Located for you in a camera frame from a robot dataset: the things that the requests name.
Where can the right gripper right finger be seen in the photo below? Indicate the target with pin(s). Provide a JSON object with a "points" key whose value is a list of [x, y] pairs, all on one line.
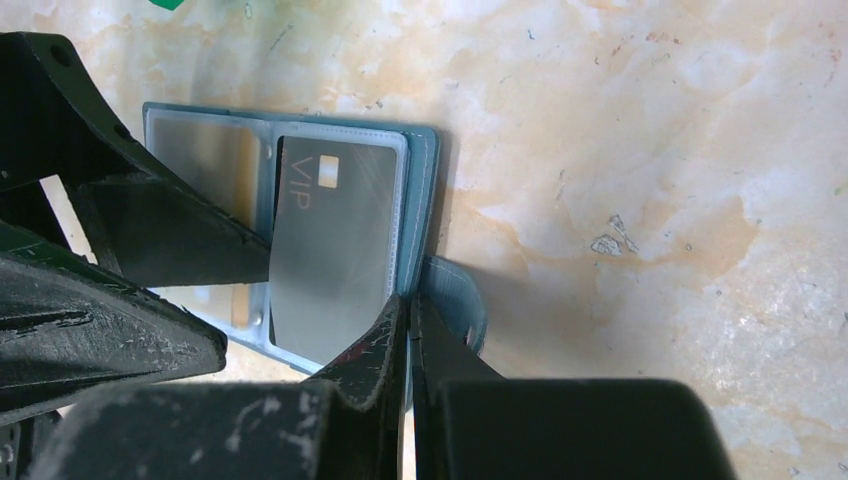
{"points": [[473, 423]]}

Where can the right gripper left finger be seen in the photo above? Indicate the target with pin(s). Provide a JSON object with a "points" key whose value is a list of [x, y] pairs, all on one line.
{"points": [[343, 422]]}

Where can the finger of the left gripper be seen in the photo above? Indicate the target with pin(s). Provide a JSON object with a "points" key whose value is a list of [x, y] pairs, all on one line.
{"points": [[141, 220], [68, 326]]}

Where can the dark grey VIP card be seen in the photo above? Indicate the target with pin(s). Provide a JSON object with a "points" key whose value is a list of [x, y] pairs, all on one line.
{"points": [[329, 264]]}

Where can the blue leather card holder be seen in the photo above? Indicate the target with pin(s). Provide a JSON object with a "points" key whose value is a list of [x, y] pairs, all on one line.
{"points": [[232, 157]]}

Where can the green plastic bin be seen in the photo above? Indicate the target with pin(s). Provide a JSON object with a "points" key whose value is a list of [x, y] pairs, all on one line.
{"points": [[170, 5]]}

